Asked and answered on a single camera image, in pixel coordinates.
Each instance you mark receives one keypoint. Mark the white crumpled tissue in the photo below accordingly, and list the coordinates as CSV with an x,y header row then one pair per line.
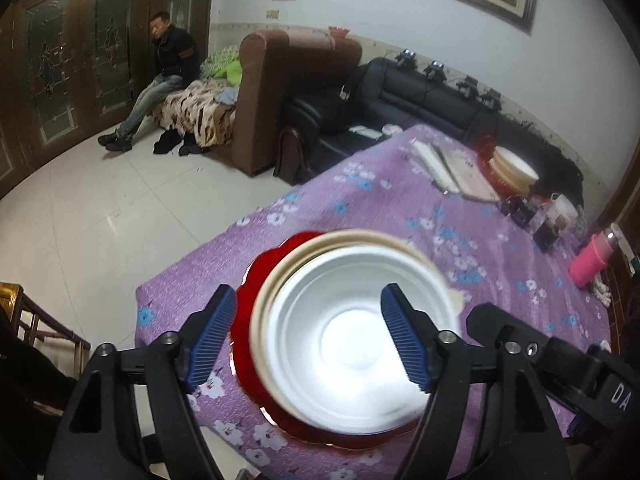
x,y
602,295

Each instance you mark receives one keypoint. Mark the wooden chair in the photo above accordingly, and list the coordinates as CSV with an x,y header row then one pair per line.
x,y
30,310

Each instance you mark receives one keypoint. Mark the brown armchair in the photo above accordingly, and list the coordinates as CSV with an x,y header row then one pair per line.
x,y
300,85

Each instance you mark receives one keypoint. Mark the brown leather bag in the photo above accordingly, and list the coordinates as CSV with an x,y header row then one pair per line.
x,y
295,155

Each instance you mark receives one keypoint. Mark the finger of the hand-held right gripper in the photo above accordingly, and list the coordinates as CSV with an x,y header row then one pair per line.
x,y
492,327

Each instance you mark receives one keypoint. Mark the beige paper bowl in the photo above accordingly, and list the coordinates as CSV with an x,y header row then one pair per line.
x,y
520,185
259,320

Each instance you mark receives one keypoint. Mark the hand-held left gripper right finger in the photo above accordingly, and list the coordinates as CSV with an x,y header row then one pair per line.
x,y
405,340

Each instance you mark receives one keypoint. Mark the black leather sofa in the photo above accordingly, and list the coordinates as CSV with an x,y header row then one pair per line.
x,y
410,105

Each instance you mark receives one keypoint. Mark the dark glass jar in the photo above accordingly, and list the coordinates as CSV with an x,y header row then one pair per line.
x,y
545,236
522,211

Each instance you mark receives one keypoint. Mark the white flat box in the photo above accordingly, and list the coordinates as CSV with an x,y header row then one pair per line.
x,y
365,132

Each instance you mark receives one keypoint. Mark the wooden glass-panel doors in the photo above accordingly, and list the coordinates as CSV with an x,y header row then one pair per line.
x,y
65,60

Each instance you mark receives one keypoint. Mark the white tape roll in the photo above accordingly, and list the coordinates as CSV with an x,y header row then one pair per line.
x,y
390,130

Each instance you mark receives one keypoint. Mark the small red dish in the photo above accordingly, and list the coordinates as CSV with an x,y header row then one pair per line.
x,y
337,31

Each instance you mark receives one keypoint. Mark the brown patterned blanket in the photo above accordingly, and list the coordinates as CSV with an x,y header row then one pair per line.
x,y
195,110

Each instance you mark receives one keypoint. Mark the white paper stack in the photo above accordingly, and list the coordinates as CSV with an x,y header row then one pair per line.
x,y
432,161

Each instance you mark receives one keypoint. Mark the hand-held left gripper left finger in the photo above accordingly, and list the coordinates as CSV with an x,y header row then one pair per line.
x,y
210,340

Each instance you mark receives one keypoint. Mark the pink water bottle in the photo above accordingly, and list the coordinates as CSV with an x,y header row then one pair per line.
x,y
592,260

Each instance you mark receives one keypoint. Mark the black shoe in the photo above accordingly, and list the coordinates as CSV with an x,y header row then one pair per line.
x,y
167,142
192,146

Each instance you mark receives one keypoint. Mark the red plastic plate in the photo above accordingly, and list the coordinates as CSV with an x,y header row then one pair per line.
x,y
485,151
245,360

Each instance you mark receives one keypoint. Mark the green cloth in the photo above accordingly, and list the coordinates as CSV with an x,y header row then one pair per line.
x,y
225,65

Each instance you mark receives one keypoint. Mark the purple floral tablecloth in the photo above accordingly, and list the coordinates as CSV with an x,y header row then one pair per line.
x,y
350,200

